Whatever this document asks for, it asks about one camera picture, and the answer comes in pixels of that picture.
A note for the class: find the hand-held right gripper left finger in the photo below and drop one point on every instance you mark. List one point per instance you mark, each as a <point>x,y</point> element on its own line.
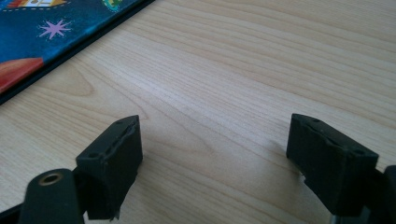
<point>112,168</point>

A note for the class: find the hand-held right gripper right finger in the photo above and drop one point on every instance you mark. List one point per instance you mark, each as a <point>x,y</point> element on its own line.
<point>336,165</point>

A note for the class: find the blue space print mat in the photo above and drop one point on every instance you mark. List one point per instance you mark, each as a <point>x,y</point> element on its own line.
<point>37,34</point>

